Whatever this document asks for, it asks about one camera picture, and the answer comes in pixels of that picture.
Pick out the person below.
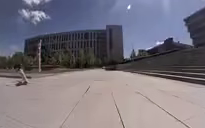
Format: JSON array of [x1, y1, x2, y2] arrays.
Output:
[[14, 63, 30, 87]]

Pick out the pale concrete slab plaza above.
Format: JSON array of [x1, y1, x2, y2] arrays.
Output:
[[0, 68, 205, 128]]

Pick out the wide concrete steps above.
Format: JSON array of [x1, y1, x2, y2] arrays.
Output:
[[123, 65, 205, 88]]

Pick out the dark low building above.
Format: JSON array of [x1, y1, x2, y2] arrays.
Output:
[[136, 37, 194, 57]]

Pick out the tall grey building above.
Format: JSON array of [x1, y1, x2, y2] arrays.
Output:
[[183, 1, 205, 49]]

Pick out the large curved grey building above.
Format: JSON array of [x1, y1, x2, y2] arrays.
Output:
[[23, 24, 125, 64]]

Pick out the grey concrete wall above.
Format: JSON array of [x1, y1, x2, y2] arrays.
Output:
[[103, 46, 205, 71]]

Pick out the pale pole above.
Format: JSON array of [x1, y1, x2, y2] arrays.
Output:
[[37, 38, 43, 73]]

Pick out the row of green trees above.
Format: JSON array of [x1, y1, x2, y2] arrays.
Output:
[[0, 47, 106, 70]]

